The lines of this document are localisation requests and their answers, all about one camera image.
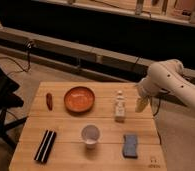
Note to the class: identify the white plastic cup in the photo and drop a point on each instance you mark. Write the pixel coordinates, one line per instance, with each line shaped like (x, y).
(90, 135)

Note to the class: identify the orange ceramic bowl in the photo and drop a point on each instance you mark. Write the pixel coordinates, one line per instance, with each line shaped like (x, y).
(79, 99)

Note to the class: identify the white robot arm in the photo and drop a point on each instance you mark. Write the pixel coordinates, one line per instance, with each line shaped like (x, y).
(166, 75)

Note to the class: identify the white plastic bottle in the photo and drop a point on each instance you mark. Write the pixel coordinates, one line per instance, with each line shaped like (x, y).
(120, 107)

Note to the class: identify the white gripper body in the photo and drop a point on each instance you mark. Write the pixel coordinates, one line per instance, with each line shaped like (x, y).
(141, 104)

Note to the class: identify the blue sponge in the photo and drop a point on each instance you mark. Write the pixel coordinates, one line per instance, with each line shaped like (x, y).
(130, 146)

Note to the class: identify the black office chair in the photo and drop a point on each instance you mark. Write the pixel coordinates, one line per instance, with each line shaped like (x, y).
(8, 99)

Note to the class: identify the black white striped box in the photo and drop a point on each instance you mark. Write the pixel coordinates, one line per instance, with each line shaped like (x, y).
(45, 147)

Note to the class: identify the red sausage toy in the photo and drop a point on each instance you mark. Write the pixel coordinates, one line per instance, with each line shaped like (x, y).
(49, 101)

